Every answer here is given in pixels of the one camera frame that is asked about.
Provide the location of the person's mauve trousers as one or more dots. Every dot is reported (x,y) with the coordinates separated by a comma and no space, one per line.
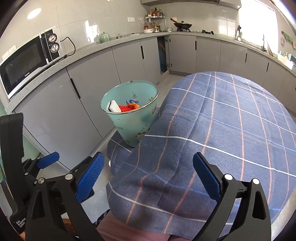
(129,227)

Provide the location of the teal waste bin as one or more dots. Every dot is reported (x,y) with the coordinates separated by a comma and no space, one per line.
(129,125)

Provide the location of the bright window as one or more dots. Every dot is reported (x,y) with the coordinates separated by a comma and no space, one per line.
(256,20)

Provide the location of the green teapot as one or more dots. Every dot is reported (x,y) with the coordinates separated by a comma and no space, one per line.
(103,37)

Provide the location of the grey kitchen cabinets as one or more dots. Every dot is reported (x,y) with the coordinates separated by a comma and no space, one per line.
(92,76)

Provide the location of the wooden stool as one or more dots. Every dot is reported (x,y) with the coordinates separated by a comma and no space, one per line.
(69,228)

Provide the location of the spice rack with bottles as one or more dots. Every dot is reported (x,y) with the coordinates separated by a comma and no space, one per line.
(153,20)

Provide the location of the colourful snack wrapper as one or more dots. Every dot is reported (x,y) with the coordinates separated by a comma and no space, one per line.
(133,102)

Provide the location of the red plastic bag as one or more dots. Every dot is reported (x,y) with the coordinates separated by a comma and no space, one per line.
(124,109)

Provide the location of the black faucet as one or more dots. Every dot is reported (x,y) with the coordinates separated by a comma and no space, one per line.
(264,44)

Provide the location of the utensil holder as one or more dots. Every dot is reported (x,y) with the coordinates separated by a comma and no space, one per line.
(238,34)

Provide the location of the gas stove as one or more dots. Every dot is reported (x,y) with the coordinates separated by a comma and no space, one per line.
(203,32)

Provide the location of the hanging kitchen cloths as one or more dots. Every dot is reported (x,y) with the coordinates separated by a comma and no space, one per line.
(288,39)

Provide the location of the black microwave oven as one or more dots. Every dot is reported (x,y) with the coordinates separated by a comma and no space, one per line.
(23,64)

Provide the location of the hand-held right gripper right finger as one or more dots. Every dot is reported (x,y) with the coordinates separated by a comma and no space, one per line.
(207,176)

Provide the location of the pale green panel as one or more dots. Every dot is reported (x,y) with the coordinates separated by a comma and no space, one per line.
(31,146)

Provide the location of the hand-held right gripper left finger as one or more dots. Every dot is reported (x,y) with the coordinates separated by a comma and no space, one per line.
(90,177)

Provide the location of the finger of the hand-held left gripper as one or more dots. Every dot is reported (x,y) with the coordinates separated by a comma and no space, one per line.
(48,160)

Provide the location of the blue plaid tablecloth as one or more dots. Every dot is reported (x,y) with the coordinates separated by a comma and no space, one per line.
(219,129)

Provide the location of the black range hood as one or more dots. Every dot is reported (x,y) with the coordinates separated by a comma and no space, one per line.
(196,2)

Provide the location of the white basin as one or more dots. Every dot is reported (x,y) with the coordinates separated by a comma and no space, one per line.
(283,58)

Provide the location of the black wok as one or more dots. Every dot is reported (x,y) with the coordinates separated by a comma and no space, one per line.
(183,25)

